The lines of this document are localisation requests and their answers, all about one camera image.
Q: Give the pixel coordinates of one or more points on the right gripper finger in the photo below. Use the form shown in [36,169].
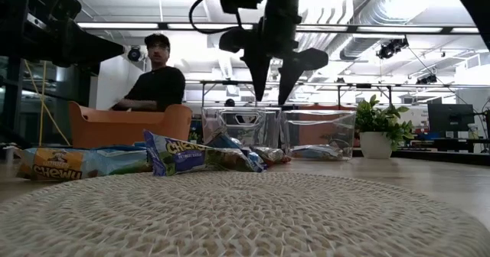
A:
[259,75]
[287,79]

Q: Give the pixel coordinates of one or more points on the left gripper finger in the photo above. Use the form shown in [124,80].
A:
[95,50]

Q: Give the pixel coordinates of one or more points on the blue Chewy granola bar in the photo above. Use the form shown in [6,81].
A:
[227,140]

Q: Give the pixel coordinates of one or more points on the purple green Chewy granola bar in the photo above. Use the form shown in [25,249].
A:
[191,159]

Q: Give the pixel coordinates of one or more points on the yellow Chewy snack bar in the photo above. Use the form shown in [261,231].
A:
[76,165]

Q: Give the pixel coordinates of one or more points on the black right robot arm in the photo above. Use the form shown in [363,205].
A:
[478,4]

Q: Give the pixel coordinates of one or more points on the long ceiling light strip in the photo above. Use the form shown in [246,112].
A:
[122,25]

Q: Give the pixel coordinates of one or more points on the clear plastic bin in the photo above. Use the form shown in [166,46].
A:
[325,131]
[245,127]

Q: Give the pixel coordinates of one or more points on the person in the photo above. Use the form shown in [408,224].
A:
[161,88]

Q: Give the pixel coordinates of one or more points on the orange plastic bin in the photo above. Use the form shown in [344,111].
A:
[115,129]

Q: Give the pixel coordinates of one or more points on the green plant in white pot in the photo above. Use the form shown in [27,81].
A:
[375,144]

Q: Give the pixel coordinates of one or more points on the round woven beige mat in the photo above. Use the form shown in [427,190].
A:
[245,218]

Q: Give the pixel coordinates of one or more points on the black computer monitor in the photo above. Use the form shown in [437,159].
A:
[449,119]

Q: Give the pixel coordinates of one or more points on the silver ventilation duct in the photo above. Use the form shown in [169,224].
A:
[383,4]

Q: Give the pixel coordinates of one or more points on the black aluminium table frame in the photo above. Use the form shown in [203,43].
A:
[440,157]

